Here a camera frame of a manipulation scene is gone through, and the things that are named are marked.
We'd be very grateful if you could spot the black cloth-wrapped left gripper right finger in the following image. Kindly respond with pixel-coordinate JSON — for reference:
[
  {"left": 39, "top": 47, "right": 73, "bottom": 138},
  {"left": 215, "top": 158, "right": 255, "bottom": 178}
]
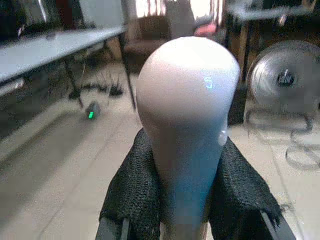
[{"left": 208, "top": 139, "right": 297, "bottom": 240}]

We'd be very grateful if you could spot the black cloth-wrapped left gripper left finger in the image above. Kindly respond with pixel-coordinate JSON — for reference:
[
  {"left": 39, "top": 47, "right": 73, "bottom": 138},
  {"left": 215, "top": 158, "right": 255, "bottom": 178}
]
[{"left": 95, "top": 127, "right": 163, "bottom": 240}]

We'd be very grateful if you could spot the white broom handle knob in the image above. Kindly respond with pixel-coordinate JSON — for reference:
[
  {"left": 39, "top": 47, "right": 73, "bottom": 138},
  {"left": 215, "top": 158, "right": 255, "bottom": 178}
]
[{"left": 135, "top": 36, "right": 241, "bottom": 240}]

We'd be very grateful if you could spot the silver round floor fan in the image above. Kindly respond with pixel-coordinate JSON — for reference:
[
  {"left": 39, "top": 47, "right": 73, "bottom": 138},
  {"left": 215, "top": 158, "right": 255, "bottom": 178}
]
[{"left": 246, "top": 39, "right": 320, "bottom": 112}]

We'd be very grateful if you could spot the black device with green light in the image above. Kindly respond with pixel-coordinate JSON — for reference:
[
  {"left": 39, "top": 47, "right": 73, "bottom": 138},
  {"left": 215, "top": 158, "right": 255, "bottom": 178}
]
[{"left": 85, "top": 101, "right": 102, "bottom": 121}]

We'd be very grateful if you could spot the brown wooden chair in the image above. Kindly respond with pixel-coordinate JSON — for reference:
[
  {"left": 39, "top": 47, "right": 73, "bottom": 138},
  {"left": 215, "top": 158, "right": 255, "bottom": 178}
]
[{"left": 123, "top": 15, "right": 173, "bottom": 73}]

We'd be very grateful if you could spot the grey folding table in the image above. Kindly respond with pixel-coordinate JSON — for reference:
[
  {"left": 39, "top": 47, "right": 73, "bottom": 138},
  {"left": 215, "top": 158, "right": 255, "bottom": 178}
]
[{"left": 0, "top": 26, "right": 138, "bottom": 111}]

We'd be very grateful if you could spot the grey table with black legs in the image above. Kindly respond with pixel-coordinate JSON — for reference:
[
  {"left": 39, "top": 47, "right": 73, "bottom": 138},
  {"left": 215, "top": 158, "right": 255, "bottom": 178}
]
[{"left": 224, "top": 2, "right": 320, "bottom": 83}]

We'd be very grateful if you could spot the black cable coil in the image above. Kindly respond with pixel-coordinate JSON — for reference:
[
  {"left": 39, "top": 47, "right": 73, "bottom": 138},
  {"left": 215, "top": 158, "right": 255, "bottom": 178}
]
[{"left": 246, "top": 108, "right": 320, "bottom": 171}]

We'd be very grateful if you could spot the black cable bundle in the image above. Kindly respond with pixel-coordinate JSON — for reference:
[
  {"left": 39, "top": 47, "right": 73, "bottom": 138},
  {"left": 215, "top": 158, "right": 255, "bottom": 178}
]
[{"left": 82, "top": 69, "right": 125, "bottom": 98}]

